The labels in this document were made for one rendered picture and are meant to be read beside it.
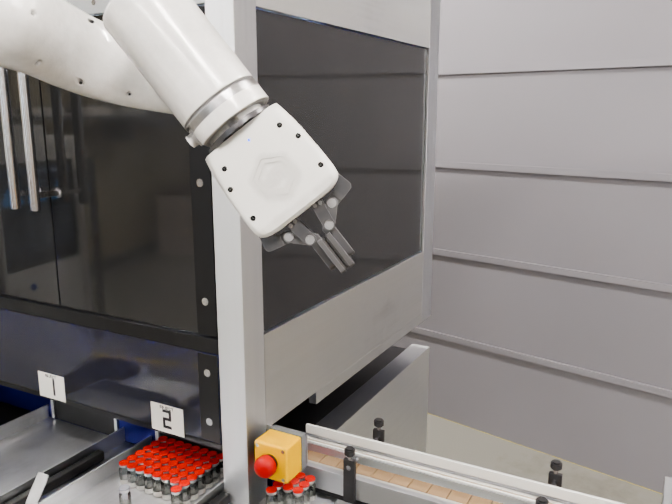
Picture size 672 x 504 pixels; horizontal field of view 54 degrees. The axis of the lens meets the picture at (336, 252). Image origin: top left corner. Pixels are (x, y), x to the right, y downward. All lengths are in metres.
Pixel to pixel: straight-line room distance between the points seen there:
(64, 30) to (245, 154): 0.22
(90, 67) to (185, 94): 0.14
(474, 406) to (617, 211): 1.25
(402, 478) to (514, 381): 2.10
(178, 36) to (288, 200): 0.18
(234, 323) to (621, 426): 2.34
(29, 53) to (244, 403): 0.77
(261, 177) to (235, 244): 0.54
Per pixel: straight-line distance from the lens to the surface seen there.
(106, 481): 1.50
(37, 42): 0.69
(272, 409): 1.34
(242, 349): 1.21
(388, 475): 1.35
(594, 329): 3.15
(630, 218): 3.01
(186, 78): 0.63
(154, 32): 0.65
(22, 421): 1.77
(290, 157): 0.63
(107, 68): 0.75
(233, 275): 1.18
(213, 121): 0.63
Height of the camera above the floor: 1.62
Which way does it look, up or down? 12 degrees down
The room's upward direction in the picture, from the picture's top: straight up
